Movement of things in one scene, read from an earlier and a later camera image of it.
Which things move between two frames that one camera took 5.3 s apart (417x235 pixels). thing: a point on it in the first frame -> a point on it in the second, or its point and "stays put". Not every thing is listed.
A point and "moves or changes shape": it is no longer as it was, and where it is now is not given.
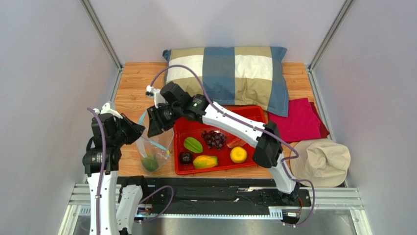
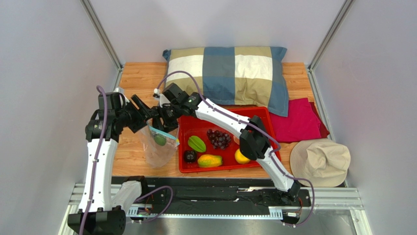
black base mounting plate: (169, 192) stays put
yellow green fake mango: (204, 161) moves or changes shape
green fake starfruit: (193, 145) moves or changes shape
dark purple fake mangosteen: (185, 157) moves or changes shape
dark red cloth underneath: (323, 130) stays put
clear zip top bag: (153, 150) moves or changes shape
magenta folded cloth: (301, 123) stays put
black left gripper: (136, 129) -> (141, 119)
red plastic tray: (199, 147) stays put
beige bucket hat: (322, 161) stays put
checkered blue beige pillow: (252, 76) stays put
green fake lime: (150, 163) -> (160, 139)
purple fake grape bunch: (213, 138) moves or changes shape
